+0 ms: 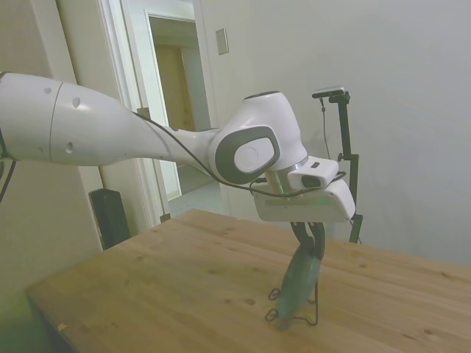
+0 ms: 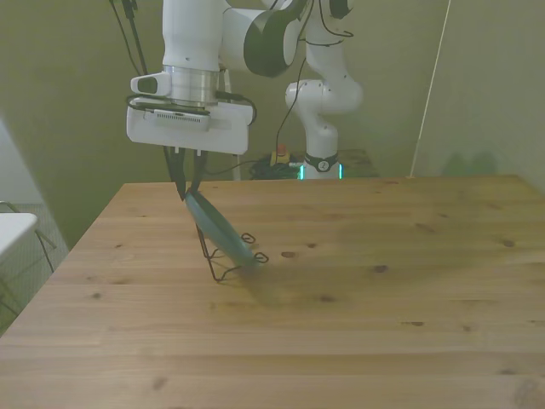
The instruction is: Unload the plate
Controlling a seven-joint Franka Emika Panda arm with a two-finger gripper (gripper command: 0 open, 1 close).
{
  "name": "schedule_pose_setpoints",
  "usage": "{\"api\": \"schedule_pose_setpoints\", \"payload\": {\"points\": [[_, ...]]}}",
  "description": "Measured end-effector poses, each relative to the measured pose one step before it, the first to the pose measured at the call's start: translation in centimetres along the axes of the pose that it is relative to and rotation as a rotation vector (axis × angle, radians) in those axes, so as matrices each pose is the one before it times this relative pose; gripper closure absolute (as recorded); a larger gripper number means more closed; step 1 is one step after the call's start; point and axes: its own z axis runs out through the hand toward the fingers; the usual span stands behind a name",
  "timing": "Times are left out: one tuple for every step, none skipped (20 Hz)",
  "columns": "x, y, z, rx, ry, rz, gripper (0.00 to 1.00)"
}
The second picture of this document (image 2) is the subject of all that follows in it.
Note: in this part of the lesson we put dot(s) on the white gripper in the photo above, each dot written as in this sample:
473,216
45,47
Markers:
225,132

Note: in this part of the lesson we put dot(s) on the teal round plate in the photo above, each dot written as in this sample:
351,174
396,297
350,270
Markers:
221,234

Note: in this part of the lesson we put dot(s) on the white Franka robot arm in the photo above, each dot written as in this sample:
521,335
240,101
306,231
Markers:
191,34

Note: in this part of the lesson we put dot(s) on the yellow emergency stop box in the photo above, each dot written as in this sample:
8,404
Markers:
282,156

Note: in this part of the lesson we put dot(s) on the black tripod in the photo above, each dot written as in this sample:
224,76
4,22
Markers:
139,47

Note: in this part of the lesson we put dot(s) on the white plastic box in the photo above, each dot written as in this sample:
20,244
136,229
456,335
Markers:
15,230

